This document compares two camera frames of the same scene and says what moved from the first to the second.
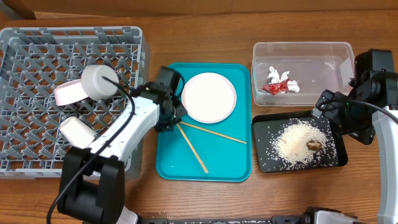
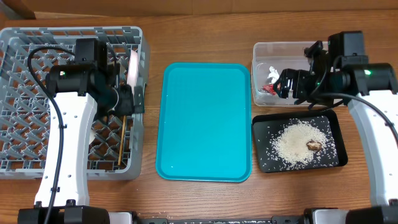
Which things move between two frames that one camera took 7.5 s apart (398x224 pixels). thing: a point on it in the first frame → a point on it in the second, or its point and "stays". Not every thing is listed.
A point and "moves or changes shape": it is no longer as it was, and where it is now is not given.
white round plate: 209,97 → 134,69
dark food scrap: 314,145 stays
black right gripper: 339,116 → 288,83
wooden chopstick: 185,136 moves or changes shape
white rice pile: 290,145 stays
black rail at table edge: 275,219 stays
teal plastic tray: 213,141 stays
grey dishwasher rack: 34,62 stays
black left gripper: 163,127 → 127,106
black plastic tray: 295,140 stays
